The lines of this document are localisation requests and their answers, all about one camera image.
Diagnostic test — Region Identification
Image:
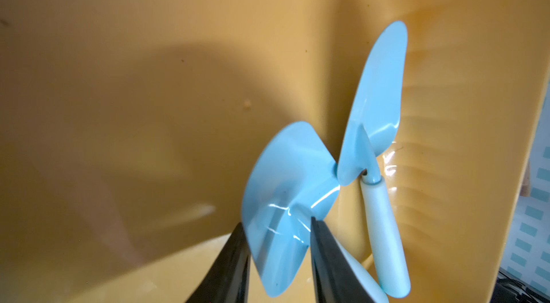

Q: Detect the light blue shovel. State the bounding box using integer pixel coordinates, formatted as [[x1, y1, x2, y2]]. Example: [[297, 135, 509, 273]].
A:
[[337, 21, 411, 298], [241, 121, 388, 302]]

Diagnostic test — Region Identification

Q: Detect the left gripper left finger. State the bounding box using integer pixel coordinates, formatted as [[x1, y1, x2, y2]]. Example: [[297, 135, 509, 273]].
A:
[[186, 223, 251, 303]]

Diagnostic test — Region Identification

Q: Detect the yellow plastic tray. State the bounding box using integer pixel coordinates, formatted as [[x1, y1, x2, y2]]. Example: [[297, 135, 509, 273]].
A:
[[1, 0, 549, 302]]

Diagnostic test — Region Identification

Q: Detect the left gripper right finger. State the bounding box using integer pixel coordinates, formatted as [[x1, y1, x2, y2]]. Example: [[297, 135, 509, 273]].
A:
[[310, 217, 365, 302]]

